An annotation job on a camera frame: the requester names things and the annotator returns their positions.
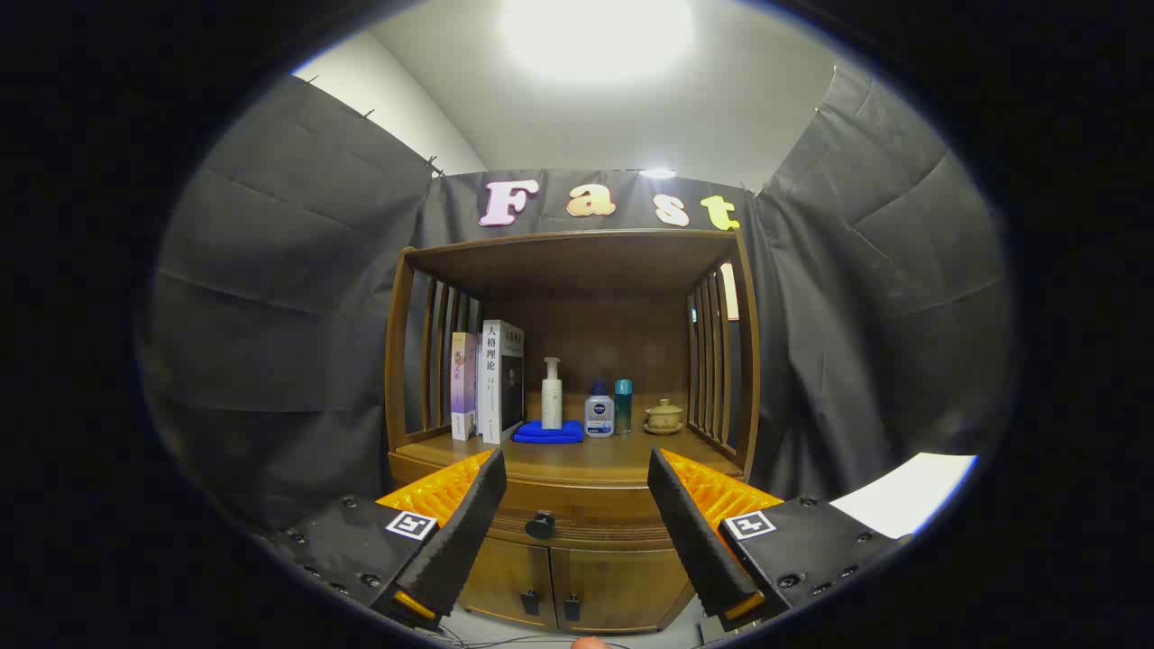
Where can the ceramic lidded teacup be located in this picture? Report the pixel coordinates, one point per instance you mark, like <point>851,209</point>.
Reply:
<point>664,416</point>

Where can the purple book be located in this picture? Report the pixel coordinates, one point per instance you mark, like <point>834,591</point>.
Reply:
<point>462,383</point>

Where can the white bottle with blue cap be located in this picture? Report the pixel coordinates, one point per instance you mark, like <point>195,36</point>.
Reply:
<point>599,415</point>

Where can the wooden drawer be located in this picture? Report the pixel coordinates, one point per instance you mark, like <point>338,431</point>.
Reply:
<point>586,505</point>

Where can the teal bottle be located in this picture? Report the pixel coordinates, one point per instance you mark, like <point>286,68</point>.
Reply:
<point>623,406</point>

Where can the white book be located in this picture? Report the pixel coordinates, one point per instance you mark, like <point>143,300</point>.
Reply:
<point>491,379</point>

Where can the black drawer knob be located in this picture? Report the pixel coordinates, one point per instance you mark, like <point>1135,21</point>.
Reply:
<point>539,525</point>

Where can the brown wooden cabinet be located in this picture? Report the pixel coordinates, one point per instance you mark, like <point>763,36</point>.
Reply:
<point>586,270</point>

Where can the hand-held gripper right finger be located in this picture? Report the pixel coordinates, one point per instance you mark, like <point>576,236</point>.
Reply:
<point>694,541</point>

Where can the wooden countertop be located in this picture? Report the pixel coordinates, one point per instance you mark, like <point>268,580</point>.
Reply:
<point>613,455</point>

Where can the white pump bottle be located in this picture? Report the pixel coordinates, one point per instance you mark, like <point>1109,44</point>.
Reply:
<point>551,401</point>

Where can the white board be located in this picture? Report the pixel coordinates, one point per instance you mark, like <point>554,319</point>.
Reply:
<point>902,491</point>

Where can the wooden cabinet door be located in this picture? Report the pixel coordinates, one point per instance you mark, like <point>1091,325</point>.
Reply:
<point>622,581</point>
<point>505,577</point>

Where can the black backdrop cloth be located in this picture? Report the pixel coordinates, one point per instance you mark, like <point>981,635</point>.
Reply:
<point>288,315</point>

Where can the blue folded cloth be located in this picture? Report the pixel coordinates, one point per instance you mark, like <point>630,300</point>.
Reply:
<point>548,433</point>

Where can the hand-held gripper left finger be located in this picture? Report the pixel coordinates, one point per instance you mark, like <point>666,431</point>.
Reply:
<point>464,532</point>

